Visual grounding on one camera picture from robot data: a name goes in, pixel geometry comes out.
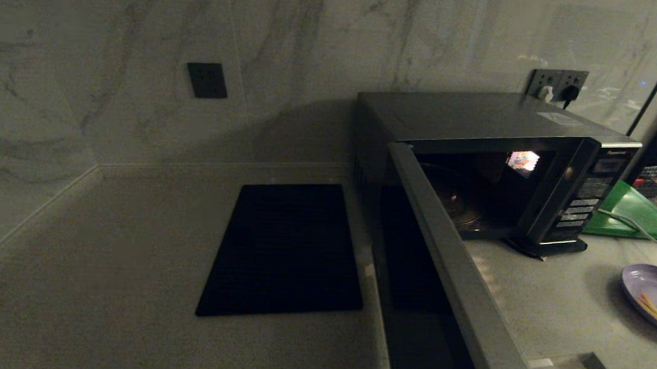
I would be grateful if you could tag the purple round plate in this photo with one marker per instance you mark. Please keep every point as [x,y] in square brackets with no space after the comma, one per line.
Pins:
[656,287]

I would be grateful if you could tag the glass microwave turntable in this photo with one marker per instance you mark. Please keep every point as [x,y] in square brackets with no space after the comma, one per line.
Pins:
[460,204]

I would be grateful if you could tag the silver microwave oven body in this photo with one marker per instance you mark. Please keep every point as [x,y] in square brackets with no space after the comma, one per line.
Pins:
[475,116]

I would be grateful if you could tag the black glass induction cooktop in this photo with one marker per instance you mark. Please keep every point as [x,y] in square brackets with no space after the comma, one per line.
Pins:
[287,249]

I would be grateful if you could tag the white power plug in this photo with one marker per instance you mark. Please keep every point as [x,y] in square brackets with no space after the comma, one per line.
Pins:
[546,93]

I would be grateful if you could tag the black power plug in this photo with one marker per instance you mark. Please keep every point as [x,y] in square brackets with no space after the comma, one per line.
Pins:
[570,93]

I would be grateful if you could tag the green cutting board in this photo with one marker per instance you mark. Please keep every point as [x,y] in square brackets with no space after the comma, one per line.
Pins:
[638,212]

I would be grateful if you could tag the black single wall socket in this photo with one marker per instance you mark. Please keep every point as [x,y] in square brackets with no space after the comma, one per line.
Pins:
[206,79]

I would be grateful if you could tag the grey double wall socket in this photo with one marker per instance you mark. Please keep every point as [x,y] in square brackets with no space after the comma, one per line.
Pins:
[557,78]

